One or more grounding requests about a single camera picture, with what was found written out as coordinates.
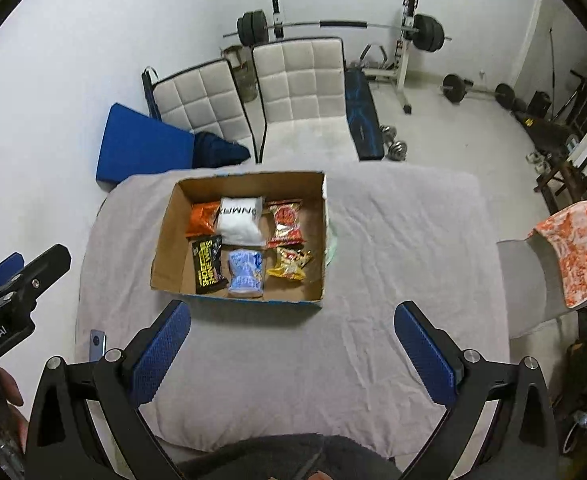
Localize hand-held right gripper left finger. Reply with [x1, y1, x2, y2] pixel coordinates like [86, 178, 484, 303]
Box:
[26, 300, 192, 480]

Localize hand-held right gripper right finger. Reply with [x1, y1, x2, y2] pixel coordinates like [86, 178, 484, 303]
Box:
[394, 301, 560, 480]

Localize black snack packet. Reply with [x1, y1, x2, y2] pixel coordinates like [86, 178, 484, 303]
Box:
[190, 234, 229, 296]

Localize cardboard box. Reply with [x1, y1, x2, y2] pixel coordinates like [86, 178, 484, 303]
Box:
[150, 171, 330, 309]

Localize light blue soft packet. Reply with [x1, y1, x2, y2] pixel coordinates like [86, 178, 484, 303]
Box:
[227, 246, 266, 297]

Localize orange snack packet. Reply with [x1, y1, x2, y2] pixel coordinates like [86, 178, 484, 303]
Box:
[186, 201, 222, 239]

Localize white soft packet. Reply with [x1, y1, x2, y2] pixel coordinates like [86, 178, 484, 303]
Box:
[216, 196, 265, 248]

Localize yellow snack packet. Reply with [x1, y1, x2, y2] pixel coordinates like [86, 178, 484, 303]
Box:
[266, 245, 314, 283]

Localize red snack packet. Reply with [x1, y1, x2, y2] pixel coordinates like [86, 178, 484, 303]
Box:
[266, 200, 307, 248]

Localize grey chair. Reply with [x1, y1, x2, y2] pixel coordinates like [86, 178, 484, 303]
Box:
[496, 237, 574, 341]

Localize pale green paper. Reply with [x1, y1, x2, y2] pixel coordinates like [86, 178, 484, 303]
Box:
[323, 177, 343, 267]

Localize dark fleece garment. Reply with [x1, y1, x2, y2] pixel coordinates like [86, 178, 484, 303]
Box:
[178, 432, 404, 480]

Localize blue foam cushion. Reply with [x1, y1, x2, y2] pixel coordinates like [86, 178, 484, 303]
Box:
[96, 103, 196, 192]

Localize orange floral towel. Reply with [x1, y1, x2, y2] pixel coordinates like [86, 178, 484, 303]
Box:
[527, 200, 587, 310]

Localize chrome dumbbell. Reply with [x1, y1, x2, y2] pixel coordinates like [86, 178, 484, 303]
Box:
[379, 124, 409, 162]

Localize white quilted chair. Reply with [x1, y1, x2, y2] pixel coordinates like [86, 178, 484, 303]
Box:
[143, 58, 256, 163]
[252, 36, 359, 163]

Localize short barbell with black plates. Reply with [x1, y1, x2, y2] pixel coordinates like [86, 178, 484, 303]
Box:
[441, 74, 517, 111]

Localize black box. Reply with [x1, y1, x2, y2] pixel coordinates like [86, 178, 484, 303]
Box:
[527, 91, 551, 117]

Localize white weight bench rack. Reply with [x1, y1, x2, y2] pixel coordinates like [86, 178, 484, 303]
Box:
[266, 0, 421, 161]

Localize olive container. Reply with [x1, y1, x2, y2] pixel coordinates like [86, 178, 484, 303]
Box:
[220, 45, 259, 103]

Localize dark exercise machine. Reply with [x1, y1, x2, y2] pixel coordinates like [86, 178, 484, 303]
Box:
[548, 27, 587, 136]

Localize long barbell with black plates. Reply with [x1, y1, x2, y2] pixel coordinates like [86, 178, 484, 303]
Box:
[222, 10, 451, 53]

